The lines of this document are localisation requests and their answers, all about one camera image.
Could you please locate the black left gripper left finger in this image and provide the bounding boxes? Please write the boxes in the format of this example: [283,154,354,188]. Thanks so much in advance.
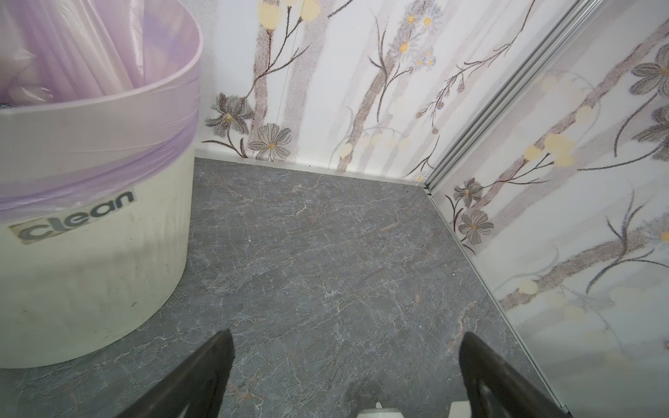
[120,329,235,417]

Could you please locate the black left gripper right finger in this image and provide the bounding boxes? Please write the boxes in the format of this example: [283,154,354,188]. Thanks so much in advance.
[458,332,568,417]

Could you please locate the clear bottle white yellow label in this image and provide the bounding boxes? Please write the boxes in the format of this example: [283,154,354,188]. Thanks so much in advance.
[356,402,404,418]

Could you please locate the cream plastic trash bin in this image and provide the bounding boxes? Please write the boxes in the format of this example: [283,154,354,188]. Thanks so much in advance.
[1,140,194,369]

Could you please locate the purple plastic bin liner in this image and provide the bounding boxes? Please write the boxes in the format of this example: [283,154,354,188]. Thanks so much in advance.
[1,1,203,223]

